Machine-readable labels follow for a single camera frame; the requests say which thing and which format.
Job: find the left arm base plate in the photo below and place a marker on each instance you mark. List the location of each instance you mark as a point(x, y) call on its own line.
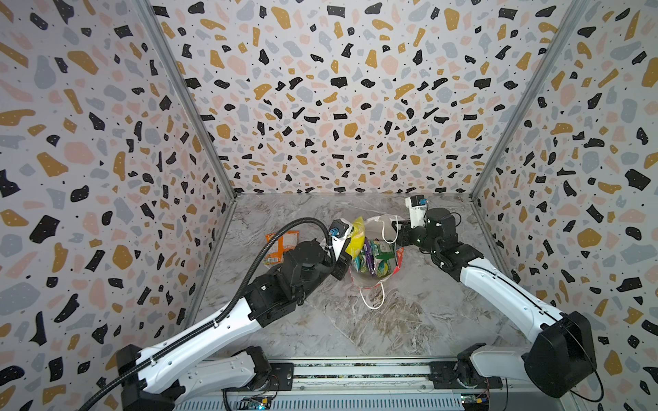
point(280, 378)

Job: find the aluminium mounting rail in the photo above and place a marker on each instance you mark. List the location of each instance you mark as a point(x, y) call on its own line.
point(364, 383)

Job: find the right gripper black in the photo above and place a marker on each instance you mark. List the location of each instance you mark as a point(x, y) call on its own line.
point(403, 235)

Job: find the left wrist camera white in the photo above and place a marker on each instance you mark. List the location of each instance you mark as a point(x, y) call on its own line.
point(340, 231)

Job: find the orange fruit candy packet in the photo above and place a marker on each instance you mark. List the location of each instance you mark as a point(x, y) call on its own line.
point(286, 242)

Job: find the purple candy packet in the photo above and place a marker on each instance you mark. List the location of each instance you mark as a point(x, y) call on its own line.
point(368, 258)

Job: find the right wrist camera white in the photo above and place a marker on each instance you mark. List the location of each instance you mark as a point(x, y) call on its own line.
point(417, 206)

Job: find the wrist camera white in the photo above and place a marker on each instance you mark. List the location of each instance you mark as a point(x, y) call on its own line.
point(340, 231)
point(417, 206)

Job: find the left green circuit board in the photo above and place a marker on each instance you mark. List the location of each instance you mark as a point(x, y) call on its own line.
point(254, 403)

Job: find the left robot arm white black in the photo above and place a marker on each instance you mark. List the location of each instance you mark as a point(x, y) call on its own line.
point(165, 375)

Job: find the yellow-green snack packet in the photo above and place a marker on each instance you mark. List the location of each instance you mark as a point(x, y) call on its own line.
point(357, 238)

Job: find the right circuit board with wires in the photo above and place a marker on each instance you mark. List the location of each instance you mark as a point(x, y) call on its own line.
point(473, 402)

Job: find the red paper gift bag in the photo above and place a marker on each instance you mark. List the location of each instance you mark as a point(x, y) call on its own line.
point(372, 289)

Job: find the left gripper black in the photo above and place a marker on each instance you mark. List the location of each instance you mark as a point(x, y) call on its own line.
point(341, 264)

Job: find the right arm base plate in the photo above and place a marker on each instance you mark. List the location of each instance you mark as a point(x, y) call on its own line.
point(452, 375)

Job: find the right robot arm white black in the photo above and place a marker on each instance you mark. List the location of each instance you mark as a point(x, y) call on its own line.
point(560, 351)

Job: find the green yellow candy packet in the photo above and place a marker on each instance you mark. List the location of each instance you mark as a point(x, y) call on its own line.
point(360, 264)

